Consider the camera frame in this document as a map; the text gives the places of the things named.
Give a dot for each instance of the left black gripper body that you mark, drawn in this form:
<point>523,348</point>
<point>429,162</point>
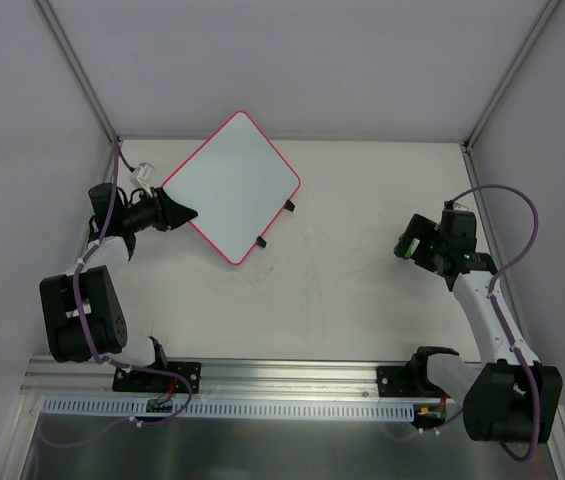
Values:
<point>162,209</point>

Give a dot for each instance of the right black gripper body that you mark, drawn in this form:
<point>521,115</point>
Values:
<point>416,245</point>

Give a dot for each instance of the green whiteboard eraser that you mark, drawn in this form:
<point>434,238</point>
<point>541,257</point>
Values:
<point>406,246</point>

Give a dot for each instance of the pink framed whiteboard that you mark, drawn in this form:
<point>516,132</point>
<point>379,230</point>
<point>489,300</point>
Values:
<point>238,182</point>

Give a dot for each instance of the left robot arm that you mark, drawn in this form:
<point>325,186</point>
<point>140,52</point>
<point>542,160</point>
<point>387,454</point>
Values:
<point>82,314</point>

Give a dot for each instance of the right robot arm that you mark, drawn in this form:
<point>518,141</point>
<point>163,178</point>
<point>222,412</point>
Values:
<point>514,397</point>

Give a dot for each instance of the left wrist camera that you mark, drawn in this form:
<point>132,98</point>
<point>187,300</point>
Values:
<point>141,176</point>

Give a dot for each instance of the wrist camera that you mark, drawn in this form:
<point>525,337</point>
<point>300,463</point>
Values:
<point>455,206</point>
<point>141,176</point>

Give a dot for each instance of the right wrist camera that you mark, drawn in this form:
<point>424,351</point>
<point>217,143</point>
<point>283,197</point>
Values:
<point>455,206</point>

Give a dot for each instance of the wire whiteboard stand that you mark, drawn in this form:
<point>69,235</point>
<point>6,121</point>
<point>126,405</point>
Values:
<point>288,206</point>

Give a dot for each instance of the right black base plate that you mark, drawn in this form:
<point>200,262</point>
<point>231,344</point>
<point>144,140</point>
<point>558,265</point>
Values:
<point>404,382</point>

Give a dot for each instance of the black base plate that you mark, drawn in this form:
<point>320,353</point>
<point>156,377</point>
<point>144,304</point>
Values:
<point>142,382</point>
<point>404,382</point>

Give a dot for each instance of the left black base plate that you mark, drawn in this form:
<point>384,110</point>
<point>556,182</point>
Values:
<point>142,382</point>

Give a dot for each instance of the left aluminium frame post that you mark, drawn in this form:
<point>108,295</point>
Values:
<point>59,35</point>

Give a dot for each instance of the aluminium frame post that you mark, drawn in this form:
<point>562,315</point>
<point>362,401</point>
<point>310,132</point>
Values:
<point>521,54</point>
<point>59,35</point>

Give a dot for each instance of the aluminium mounting rail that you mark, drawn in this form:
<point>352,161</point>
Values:
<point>250,379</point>

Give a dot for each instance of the white slotted cable duct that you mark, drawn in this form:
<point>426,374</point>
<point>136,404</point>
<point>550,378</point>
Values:
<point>231,408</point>

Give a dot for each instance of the right aluminium frame post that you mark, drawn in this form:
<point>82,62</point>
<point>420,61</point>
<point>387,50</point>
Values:
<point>521,54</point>

